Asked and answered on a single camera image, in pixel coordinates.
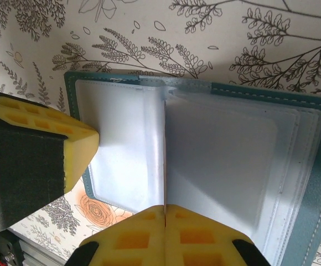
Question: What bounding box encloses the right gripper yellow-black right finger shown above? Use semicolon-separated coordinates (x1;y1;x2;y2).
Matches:
165;204;274;266

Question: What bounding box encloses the blue leather card holder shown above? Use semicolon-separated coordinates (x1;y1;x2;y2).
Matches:
63;70;321;266

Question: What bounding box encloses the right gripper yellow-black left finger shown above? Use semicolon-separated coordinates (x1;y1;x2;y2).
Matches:
63;204;166;266

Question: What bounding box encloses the aluminium table edge rail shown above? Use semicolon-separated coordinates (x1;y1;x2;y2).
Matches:
8;229;75;266

